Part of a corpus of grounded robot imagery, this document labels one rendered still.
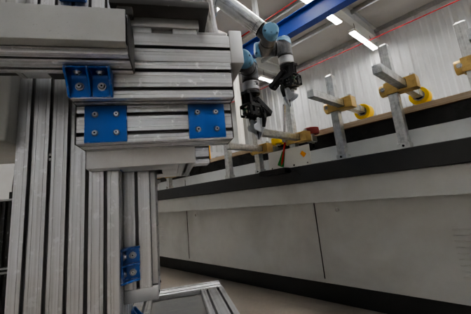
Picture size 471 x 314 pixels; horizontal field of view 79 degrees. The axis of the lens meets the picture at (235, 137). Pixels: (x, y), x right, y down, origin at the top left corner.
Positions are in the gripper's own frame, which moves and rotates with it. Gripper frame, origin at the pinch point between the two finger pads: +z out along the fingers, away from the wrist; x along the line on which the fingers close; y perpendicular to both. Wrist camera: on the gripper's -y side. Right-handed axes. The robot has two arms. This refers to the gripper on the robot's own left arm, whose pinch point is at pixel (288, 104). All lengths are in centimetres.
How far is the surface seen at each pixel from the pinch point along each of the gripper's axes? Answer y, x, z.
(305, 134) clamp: 3.6, 5.9, 15.7
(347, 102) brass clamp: 27.0, 5.5, 6.6
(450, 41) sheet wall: -4, 724, -283
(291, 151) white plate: -5.6, 5.5, 22.5
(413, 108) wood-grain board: 46, 26, 12
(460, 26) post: 70, 6, -7
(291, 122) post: -4.1, 6.2, 7.3
